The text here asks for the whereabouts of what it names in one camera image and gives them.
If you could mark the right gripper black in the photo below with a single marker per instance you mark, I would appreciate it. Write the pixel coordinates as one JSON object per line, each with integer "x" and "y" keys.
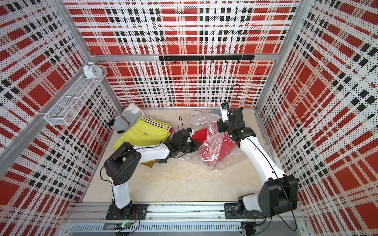
{"x": 221, "y": 128}

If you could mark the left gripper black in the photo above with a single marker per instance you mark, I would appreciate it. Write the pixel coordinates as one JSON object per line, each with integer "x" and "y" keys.
{"x": 195, "y": 145}

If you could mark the clear plastic vacuum bag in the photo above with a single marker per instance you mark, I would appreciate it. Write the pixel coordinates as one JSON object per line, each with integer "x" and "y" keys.
{"x": 199, "y": 122}

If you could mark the brown garment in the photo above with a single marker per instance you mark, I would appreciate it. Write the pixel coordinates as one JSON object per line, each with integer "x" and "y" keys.
{"x": 151, "y": 163}

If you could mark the yellow garment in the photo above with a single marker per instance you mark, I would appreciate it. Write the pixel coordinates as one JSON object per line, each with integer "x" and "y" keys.
{"x": 146, "y": 135}

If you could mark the dark grey trousers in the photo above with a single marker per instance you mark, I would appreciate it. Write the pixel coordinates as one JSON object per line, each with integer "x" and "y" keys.
{"x": 163, "y": 161}

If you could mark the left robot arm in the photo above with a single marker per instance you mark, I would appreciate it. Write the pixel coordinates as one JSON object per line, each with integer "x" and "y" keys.
{"x": 121, "y": 165}

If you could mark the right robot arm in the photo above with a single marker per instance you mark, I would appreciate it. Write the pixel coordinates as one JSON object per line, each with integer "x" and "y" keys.
{"x": 279, "y": 190}

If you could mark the white alarm clock on table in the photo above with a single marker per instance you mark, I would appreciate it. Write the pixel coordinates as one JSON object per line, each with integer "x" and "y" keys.
{"x": 195, "y": 113}

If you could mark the grey white plush toy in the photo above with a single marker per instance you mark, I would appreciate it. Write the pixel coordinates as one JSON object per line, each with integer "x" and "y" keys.
{"x": 127, "y": 119}

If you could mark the white alarm clock on shelf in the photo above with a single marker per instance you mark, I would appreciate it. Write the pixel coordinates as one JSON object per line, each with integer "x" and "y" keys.
{"x": 92, "y": 70}

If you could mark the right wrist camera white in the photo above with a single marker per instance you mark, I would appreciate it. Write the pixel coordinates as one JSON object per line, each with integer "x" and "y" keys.
{"x": 224, "y": 111}

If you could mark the black wall hook rail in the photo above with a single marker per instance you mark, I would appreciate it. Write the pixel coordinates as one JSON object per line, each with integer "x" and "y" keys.
{"x": 207, "y": 58}

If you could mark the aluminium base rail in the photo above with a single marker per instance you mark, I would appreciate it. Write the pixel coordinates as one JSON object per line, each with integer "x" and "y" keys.
{"x": 181, "y": 219}

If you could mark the white wire mesh shelf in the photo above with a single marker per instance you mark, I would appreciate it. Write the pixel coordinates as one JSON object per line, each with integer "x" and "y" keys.
{"x": 66, "y": 109}

